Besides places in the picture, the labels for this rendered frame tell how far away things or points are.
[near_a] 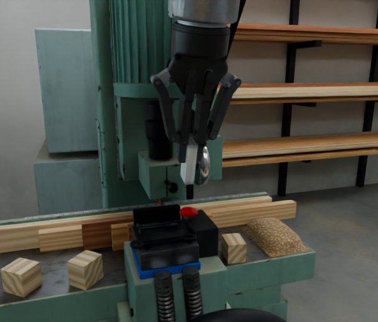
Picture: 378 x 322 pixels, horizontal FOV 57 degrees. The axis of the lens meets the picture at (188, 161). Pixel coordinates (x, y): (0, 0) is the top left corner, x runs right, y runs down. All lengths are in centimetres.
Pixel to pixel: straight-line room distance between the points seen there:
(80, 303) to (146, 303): 14
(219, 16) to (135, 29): 22
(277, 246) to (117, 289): 31
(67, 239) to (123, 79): 34
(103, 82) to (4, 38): 220
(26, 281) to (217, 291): 30
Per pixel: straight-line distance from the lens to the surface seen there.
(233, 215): 80
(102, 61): 86
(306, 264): 75
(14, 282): 64
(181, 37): 45
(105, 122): 87
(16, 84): 301
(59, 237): 74
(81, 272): 61
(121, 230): 70
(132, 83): 63
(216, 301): 56
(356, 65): 402
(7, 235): 77
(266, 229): 74
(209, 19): 43
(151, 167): 66
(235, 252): 66
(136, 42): 62
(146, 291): 52
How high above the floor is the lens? 124
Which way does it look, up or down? 14 degrees down
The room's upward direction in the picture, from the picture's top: straight up
